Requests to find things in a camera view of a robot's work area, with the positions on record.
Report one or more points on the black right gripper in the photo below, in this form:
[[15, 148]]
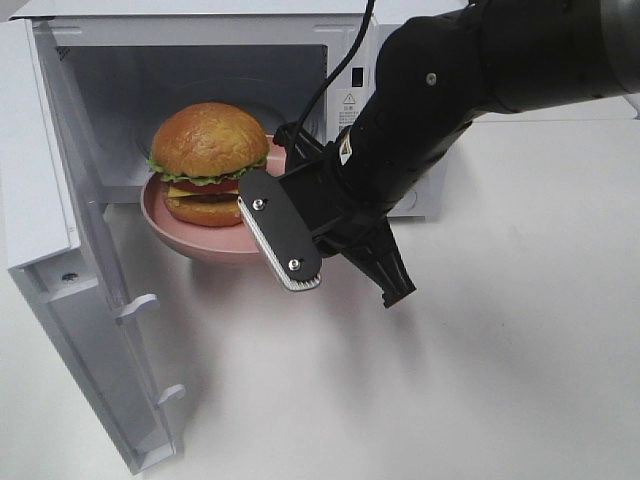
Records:
[[341, 190]]

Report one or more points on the pink round plate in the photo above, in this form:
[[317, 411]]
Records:
[[207, 244]]

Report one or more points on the burger with lettuce and cheese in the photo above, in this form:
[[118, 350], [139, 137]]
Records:
[[199, 155]]

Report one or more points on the white microwave door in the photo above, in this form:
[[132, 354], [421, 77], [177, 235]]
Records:
[[60, 252]]

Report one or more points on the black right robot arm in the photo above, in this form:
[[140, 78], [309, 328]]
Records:
[[434, 76]]

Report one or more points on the white microwave oven body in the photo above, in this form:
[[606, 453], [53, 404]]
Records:
[[90, 81]]

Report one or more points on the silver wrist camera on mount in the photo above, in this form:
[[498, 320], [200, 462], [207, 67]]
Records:
[[279, 231]]

